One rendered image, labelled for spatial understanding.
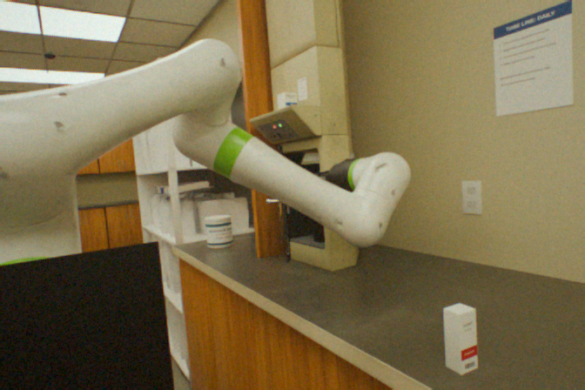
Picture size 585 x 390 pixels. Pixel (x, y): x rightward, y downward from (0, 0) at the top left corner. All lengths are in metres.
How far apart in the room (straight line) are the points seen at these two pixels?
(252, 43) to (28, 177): 1.25
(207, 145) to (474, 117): 0.92
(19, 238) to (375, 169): 0.66
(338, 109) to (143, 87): 0.83
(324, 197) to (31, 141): 0.53
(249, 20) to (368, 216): 1.10
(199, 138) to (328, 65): 0.64
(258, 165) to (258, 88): 0.82
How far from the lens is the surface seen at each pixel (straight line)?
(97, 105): 0.59
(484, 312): 1.02
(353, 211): 0.81
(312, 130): 1.26
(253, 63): 1.63
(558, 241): 1.33
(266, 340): 1.26
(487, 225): 1.41
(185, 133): 0.86
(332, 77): 1.35
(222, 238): 1.88
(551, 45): 1.33
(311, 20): 1.38
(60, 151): 0.54
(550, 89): 1.31
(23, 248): 0.60
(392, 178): 0.85
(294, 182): 0.81
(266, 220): 1.58
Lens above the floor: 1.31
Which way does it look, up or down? 4 degrees down
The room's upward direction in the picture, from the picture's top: 4 degrees counter-clockwise
